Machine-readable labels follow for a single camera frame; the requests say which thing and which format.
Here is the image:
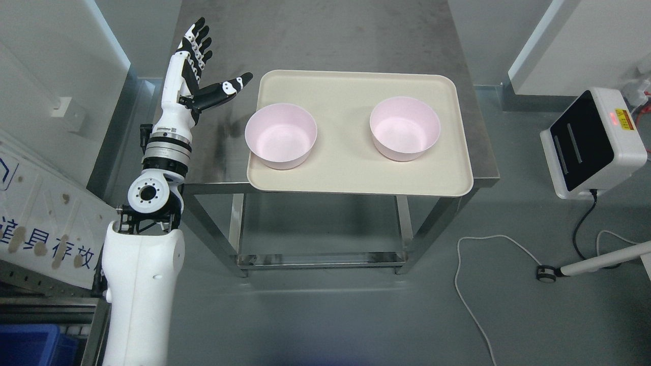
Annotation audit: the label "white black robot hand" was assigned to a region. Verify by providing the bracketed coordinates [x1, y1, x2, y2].
[154, 18, 253, 134]

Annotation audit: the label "pink bowl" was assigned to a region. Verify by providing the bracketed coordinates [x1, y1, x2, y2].
[368, 97, 442, 162]
[245, 103, 318, 170]

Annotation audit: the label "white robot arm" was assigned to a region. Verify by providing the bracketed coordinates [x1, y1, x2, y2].
[101, 120, 192, 365]

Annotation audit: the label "stainless steel table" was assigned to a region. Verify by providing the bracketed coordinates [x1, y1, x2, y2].
[174, 1, 500, 278]

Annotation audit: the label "beige plastic tray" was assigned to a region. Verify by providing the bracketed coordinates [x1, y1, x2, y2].
[247, 70, 474, 197]

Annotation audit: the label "white sign board with text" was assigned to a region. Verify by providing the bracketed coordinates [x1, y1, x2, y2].
[1, 133, 117, 290]

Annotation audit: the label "blue plastic bin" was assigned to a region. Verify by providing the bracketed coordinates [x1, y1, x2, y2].
[1, 324, 79, 365]

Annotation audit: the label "white stand leg with caster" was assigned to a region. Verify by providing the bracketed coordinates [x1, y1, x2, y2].
[536, 241, 650, 283]

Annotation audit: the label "white black box device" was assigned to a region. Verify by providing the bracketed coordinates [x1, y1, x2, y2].
[540, 87, 648, 200]

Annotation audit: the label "white wall socket box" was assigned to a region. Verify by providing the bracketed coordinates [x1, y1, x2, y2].
[50, 97, 72, 119]

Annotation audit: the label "black power cable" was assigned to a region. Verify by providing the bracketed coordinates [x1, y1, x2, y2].
[573, 189, 624, 269]

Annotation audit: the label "white cable on floor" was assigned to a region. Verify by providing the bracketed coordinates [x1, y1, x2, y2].
[454, 230, 644, 366]

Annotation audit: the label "red wires at wall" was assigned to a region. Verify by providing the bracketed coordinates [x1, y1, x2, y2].
[625, 81, 651, 120]

